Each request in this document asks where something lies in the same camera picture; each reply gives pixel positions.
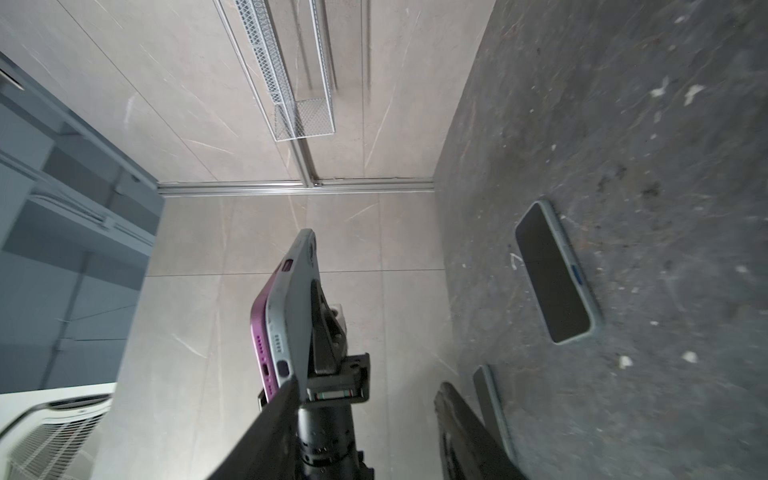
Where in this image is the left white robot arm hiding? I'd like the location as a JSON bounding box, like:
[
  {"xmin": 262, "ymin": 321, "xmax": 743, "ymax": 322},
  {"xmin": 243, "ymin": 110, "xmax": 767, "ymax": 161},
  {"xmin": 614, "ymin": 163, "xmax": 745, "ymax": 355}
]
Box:
[{"xmin": 250, "ymin": 271, "xmax": 375, "ymax": 479}]

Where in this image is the light blue phone case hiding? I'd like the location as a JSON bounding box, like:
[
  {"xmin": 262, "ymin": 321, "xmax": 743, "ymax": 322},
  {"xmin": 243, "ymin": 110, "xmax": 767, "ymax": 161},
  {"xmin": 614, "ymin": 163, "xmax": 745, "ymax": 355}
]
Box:
[{"xmin": 266, "ymin": 229, "xmax": 319, "ymax": 400}]

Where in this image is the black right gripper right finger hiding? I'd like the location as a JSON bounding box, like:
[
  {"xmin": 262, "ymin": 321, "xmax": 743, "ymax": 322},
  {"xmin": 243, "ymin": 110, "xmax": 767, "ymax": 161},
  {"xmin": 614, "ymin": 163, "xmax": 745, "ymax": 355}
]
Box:
[{"xmin": 434, "ymin": 382, "xmax": 526, "ymax": 480}]

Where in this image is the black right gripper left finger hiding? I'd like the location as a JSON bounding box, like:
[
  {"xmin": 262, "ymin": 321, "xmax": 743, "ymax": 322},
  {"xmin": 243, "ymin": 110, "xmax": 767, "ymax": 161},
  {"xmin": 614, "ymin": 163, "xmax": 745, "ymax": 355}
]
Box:
[{"xmin": 208, "ymin": 377, "xmax": 300, "ymax": 480}]

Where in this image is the cased phone on left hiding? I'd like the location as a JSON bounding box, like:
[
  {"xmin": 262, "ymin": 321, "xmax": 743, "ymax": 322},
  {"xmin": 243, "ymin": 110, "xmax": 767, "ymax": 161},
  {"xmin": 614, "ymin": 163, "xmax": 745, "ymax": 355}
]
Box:
[{"xmin": 515, "ymin": 199, "xmax": 603, "ymax": 345}]

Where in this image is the white wire mesh basket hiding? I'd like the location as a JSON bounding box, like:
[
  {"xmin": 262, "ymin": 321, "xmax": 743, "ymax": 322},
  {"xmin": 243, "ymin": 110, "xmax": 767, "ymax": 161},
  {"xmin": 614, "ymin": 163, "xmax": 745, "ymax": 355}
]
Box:
[{"xmin": 214, "ymin": 0, "xmax": 336, "ymax": 142}]

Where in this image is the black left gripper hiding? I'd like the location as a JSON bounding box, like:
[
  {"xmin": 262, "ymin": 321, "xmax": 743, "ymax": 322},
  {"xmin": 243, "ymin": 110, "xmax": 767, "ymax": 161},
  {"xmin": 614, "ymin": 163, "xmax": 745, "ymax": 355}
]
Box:
[{"xmin": 257, "ymin": 278, "xmax": 372, "ymax": 409}]

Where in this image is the cased phone on right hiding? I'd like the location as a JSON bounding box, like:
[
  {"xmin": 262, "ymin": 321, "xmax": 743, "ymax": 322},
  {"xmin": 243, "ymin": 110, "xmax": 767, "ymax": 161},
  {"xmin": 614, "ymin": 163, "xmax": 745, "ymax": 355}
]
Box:
[{"xmin": 472, "ymin": 364, "xmax": 516, "ymax": 461}]

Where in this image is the white air conditioner unit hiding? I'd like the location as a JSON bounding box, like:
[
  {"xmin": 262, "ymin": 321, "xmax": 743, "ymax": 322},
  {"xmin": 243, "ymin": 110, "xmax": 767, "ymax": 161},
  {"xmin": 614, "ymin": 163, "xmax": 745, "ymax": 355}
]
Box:
[{"xmin": 1, "ymin": 383, "xmax": 116, "ymax": 479}]

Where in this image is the cased phone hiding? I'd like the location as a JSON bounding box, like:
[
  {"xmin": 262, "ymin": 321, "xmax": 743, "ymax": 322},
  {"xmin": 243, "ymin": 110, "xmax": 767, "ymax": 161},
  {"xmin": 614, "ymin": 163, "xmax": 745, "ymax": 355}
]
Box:
[
  {"xmin": 472, "ymin": 364, "xmax": 516, "ymax": 461},
  {"xmin": 515, "ymin": 199, "xmax": 603, "ymax": 345}
]

